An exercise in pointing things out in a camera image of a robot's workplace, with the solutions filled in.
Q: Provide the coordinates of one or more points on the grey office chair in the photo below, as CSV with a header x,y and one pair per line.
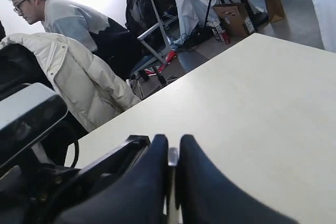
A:
x,y
144,22

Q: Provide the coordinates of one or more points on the cardboard box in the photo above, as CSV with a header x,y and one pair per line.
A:
x,y
235,19

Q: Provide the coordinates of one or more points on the silver table knife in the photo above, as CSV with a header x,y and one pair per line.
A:
x,y
171,207

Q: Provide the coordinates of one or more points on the grey camera box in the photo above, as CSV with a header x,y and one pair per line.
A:
x,y
26,116

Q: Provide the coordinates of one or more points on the white puffer jacket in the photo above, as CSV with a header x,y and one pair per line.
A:
x,y
93,93

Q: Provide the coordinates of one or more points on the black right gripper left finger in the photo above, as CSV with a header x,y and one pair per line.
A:
x,y
137,197

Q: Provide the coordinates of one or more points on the brown paper bag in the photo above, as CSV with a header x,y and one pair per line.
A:
x,y
275,10

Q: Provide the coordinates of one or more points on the man with glasses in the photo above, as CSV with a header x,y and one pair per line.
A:
x,y
99,33

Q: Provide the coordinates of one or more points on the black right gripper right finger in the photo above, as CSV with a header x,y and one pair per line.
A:
x,y
206,195

